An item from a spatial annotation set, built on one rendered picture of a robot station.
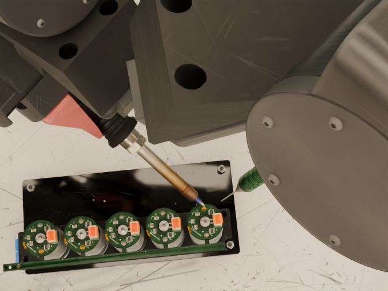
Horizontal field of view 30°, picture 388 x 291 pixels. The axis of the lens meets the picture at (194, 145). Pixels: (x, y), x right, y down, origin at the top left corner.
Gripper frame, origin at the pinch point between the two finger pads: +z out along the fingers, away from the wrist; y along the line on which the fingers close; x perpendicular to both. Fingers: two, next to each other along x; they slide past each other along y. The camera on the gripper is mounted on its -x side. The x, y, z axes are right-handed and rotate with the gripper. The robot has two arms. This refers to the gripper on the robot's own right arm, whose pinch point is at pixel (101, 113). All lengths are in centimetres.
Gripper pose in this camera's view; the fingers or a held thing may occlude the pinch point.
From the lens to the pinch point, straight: 47.3
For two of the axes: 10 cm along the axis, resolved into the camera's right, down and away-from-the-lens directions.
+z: 3.6, 5.0, 7.9
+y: 6.4, -7.5, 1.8
